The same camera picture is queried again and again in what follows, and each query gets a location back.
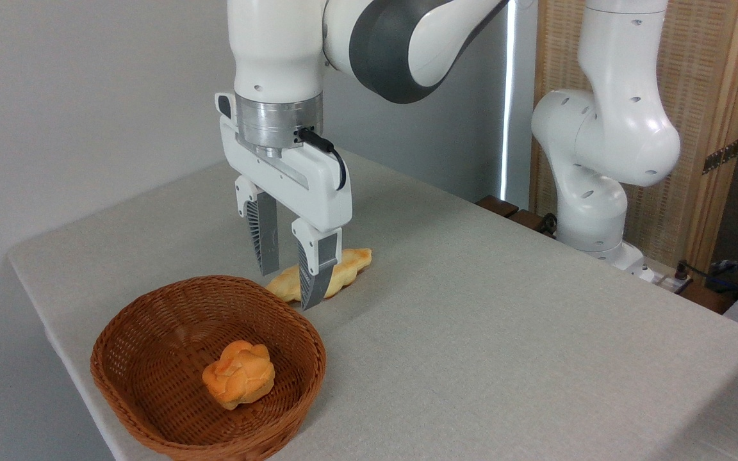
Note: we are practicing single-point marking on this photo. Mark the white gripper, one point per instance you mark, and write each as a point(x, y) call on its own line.
point(305, 186)

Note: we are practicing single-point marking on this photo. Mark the long golden bread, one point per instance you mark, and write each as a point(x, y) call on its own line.
point(351, 262)

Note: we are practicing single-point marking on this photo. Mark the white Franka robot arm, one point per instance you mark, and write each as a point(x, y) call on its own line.
point(279, 51)

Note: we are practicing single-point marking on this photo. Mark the round golden bread roll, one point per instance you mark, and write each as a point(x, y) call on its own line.
point(241, 374)

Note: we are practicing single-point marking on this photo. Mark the brown wicker basket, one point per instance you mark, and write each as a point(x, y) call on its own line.
point(151, 333)

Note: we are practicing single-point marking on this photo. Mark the dark brown wooden block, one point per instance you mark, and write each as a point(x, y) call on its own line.
point(497, 205)
point(705, 298)
point(529, 221)

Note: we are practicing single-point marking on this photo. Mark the black power plug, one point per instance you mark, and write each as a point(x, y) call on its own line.
point(683, 271)

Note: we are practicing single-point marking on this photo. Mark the dark metal screen hinge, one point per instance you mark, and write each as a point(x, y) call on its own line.
point(721, 155)

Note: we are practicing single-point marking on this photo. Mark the wooden rattan folding screen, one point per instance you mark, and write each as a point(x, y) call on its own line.
point(705, 77)

